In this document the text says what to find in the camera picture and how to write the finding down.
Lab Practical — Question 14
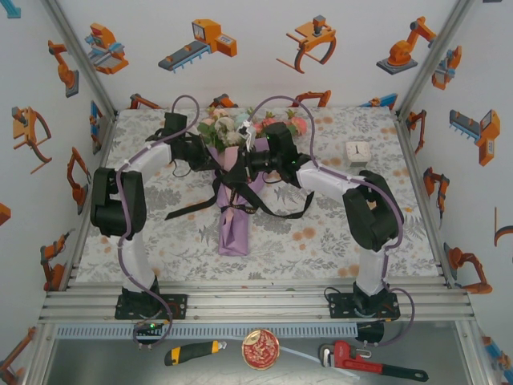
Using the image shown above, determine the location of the aluminium side rail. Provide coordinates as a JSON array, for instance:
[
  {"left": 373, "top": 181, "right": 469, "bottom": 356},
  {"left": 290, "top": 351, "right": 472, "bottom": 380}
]
[
  {"left": 59, "top": 114, "right": 118, "bottom": 292},
  {"left": 394, "top": 111, "right": 456, "bottom": 290}
]

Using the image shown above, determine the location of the round red gold tin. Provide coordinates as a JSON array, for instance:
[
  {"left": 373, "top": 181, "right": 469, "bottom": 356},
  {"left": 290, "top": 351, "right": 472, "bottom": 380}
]
[{"left": 240, "top": 328, "right": 281, "bottom": 371}]

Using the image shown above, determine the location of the white cable tie bundle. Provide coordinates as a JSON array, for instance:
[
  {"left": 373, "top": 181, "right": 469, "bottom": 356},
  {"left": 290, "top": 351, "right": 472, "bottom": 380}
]
[{"left": 236, "top": 123, "right": 257, "bottom": 152}]

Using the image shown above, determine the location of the small white square clock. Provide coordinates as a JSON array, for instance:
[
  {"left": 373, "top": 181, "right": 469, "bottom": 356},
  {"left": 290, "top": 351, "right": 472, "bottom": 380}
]
[{"left": 345, "top": 140, "right": 372, "bottom": 168}]

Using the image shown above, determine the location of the artificial flower bouquet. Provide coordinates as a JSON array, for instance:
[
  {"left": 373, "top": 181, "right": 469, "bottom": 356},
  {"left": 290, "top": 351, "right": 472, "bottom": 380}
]
[{"left": 196, "top": 106, "right": 308, "bottom": 153}]

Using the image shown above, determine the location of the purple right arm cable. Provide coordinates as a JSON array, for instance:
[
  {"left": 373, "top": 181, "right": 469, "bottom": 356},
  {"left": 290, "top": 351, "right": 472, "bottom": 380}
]
[{"left": 246, "top": 95, "right": 416, "bottom": 348}]

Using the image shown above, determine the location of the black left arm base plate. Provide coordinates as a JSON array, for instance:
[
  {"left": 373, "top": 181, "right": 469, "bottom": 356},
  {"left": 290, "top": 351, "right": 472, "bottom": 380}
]
[{"left": 115, "top": 294, "right": 188, "bottom": 321}]

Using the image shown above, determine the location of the pink and purple wrapping paper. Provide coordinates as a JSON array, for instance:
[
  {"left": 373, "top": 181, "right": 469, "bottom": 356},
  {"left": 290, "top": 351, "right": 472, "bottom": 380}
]
[{"left": 206, "top": 146, "right": 265, "bottom": 257}]

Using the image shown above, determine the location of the black control board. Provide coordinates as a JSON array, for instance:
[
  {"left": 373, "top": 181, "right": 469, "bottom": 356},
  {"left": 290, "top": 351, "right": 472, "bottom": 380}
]
[
  {"left": 357, "top": 320, "right": 386, "bottom": 342},
  {"left": 133, "top": 319, "right": 168, "bottom": 334}
]

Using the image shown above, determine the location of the aluminium frame post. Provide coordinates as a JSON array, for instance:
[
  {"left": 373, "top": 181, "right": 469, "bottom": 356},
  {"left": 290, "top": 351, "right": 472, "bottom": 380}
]
[
  {"left": 398, "top": 0, "right": 476, "bottom": 116},
  {"left": 42, "top": 0, "right": 118, "bottom": 117}
]

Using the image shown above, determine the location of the yellow black utility knife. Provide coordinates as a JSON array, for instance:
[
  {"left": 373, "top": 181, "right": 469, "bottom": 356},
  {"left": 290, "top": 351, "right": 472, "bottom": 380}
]
[{"left": 164, "top": 340, "right": 228, "bottom": 367}]

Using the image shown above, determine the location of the black printed ribbon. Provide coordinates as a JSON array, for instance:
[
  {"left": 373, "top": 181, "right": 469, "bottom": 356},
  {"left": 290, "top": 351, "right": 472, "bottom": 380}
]
[{"left": 164, "top": 160, "right": 316, "bottom": 221}]

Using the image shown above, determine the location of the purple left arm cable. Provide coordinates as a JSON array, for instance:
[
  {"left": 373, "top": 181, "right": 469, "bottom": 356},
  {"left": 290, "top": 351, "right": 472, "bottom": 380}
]
[{"left": 115, "top": 95, "right": 200, "bottom": 351}]

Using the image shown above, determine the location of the grey slotted cable duct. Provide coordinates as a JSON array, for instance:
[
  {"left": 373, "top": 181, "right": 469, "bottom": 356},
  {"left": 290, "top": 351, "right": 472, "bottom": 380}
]
[{"left": 55, "top": 323, "right": 357, "bottom": 340}]

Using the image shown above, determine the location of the grey metal shelf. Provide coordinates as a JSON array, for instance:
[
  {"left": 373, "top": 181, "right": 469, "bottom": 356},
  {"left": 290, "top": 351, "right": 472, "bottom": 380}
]
[{"left": 23, "top": 322, "right": 494, "bottom": 385}]

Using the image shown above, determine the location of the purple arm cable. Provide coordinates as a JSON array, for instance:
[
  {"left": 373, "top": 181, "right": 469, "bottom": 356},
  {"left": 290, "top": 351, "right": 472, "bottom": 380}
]
[
  {"left": 246, "top": 95, "right": 416, "bottom": 348},
  {"left": 115, "top": 95, "right": 200, "bottom": 351}
]

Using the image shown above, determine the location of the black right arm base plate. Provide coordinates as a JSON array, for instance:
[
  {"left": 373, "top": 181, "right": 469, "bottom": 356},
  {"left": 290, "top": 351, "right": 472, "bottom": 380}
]
[{"left": 328, "top": 292, "right": 401, "bottom": 321}]

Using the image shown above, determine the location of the red pipe wrench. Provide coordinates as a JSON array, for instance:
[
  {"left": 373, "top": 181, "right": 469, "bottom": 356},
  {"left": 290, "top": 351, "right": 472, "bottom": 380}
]
[{"left": 318, "top": 339, "right": 429, "bottom": 382}]

